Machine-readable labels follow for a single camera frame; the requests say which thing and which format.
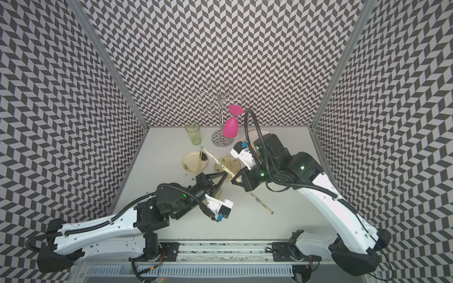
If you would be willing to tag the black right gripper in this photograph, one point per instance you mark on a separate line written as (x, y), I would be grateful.
(249, 183)

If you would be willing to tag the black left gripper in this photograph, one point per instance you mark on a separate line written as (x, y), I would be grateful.
(204, 181)

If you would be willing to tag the chopsticks pair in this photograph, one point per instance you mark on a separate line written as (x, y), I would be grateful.
(199, 162)
(262, 203)
(218, 166)
(233, 165)

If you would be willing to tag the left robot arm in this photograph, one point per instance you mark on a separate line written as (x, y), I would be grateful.
(132, 232)

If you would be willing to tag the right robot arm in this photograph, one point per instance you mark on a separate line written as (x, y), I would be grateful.
(354, 246)

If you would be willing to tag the cream plate near chopsticks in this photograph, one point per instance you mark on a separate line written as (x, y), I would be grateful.
(218, 194)

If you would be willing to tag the cream plate back right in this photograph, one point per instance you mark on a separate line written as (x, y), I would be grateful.
(223, 160)

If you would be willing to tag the cream plate back left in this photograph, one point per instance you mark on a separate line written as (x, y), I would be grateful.
(190, 162)

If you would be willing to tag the metal cup rack stand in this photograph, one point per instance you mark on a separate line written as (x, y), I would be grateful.
(220, 96)

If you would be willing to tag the pink plastic goblet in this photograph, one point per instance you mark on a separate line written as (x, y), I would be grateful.
(231, 126)

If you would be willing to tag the green translucent cup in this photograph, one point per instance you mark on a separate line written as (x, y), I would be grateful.
(194, 132)

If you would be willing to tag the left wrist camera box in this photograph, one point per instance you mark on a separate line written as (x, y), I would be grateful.
(221, 209)

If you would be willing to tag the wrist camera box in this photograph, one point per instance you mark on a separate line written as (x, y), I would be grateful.
(221, 209)
(241, 151)

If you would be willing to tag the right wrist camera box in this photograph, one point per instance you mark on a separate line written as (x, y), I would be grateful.
(241, 151)

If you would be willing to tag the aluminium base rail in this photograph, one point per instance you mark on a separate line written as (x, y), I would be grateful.
(209, 260)

